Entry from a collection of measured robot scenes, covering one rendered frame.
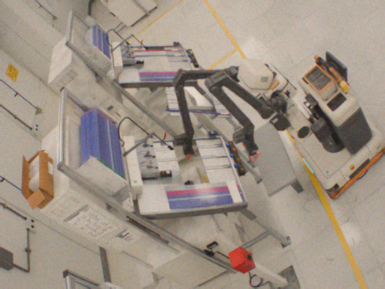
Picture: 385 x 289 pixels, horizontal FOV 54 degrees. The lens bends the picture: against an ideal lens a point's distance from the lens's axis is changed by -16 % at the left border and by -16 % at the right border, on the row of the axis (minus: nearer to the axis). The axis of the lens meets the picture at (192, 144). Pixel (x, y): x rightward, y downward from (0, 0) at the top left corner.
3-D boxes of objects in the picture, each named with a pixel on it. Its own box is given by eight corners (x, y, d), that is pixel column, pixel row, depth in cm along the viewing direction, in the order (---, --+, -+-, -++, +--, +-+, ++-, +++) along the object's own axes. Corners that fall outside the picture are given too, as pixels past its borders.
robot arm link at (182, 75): (177, 74, 263) (173, 66, 270) (175, 92, 271) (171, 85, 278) (244, 72, 277) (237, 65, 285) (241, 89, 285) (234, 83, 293)
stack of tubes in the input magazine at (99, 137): (117, 126, 304) (92, 105, 286) (125, 178, 267) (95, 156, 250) (105, 136, 307) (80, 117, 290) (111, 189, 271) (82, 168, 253)
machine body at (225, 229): (234, 197, 392) (195, 164, 352) (256, 257, 341) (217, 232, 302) (179, 232, 409) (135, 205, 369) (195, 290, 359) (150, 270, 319)
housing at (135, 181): (132, 150, 324) (133, 135, 315) (142, 199, 289) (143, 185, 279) (122, 150, 322) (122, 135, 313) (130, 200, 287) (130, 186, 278)
